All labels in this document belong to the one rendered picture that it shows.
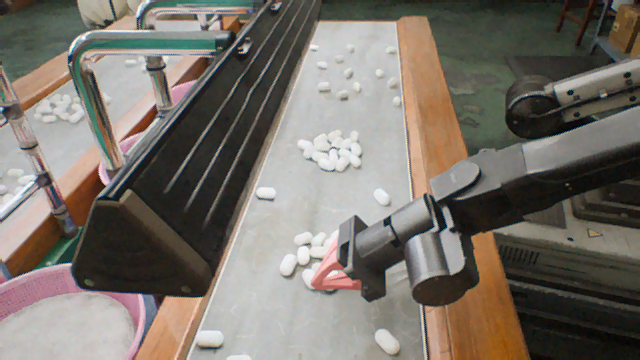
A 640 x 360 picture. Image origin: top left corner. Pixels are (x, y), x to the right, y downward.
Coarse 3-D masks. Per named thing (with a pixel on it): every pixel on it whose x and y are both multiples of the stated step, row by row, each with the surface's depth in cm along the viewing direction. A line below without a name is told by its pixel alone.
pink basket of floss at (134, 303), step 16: (32, 272) 65; (48, 272) 66; (64, 272) 66; (0, 288) 63; (16, 288) 64; (32, 288) 65; (48, 288) 66; (64, 288) 67; (0, 304) 63; (128, 304) 65; (144, 304) 60; (144, 320) 58; (128, 352) 54
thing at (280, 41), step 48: (288, 0) 59; (288, 48) 52; (192, 96) 31; (240, 96) 37; (144, 144) 26; (192, 144) 29; (240, 144) 34; (144, 192) 24; (192, 192) 27; (240, 192) 31; (96, 240) 24; (144, 240) 23; (192, 240) 25; (96, 288) 26; (144, 288) 26; (192, 288) 25
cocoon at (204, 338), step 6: (198, 336) 57; (204, 336) 57; (210, 336) 57; (216, 336) 57; (222, 336) 57; (198, 342) 57; (204, 342) 57; (210, 342) 57; (216, 342) 57; (222, 342) 57
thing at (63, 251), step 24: (0, 72) 62; (0, 96) 64; (0, 120) 63; (24, 120) 67; (24, 144) 68; (48, 168) 73; (24, 192) 69; (48, 192) 74; (0, 216) 64; (72, 240) 79; (0, 264) 64; (48, 264) 74
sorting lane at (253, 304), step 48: (336, 48) 151; (384, 48) 150; (384, 96) 119; (288, 144) 99; (384, 144) 98; (288, 192) 85; (336, 192) 84; (240, 240) 74; (288, 240) 74; (240, 288) 66; (288, 288) 65; (336, 288) 65; (240, 336) 59; (288, 336) 59; (336, 336) 58
